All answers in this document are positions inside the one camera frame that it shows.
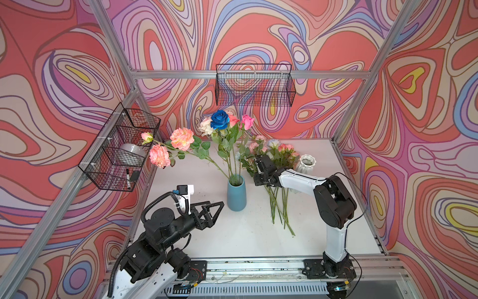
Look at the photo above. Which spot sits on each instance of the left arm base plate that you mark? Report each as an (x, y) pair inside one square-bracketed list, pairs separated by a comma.
[(193, 272)]

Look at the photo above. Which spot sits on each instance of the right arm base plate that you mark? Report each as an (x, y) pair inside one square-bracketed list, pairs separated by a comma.
[(327, 269)]

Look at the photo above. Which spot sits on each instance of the black wire basket left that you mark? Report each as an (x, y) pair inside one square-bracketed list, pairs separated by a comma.
[(118, 162)]

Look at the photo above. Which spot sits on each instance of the pink carnation flower stem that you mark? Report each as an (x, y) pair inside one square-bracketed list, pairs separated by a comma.
[(181, 143)]

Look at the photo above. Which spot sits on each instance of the cream rose flower stem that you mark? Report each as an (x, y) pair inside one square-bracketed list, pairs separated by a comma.
[(206, 127)]

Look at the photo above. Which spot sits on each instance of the bunch of artificial flowers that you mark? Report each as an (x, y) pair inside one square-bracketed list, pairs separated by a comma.
[(283, 156)]

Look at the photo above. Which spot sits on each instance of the magenta rose flower stem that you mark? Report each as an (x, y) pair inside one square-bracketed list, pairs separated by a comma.
[(247, 121)]

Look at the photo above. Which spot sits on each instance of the red rose flower stem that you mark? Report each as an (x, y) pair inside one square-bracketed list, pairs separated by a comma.
[(233, 121)]

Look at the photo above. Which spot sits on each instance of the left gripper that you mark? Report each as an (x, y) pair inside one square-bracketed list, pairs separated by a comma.
[(203, 225)]

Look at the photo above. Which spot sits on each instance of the teal cylindrical vase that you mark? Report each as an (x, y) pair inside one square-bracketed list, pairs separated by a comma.
[(236, 193)]

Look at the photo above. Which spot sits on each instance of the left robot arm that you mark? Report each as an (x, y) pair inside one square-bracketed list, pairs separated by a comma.
[(155, 245)]

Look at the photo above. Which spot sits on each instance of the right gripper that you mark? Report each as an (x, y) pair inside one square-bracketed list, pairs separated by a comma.
[(257, 180)]

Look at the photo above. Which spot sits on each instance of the white ribbed vase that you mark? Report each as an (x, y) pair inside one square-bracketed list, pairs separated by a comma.
[(305, 164)]

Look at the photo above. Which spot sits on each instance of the black marker in basket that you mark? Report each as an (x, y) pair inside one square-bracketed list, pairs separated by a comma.
[(128, 182)]

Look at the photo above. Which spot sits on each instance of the black wire basket back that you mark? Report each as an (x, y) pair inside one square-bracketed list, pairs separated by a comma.
[(255, 85)]

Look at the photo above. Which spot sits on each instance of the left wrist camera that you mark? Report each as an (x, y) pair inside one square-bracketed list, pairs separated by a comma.
[(184, 194)]

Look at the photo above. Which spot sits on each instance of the blue rose flower stem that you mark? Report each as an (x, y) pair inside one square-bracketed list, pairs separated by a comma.
[(220, 118)]

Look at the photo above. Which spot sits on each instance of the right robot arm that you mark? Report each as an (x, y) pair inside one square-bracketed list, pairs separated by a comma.
[(335, 204)]

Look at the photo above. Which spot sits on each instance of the black wire basket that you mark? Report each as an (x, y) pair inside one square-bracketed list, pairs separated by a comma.
[(118, 162), (255, 85)]

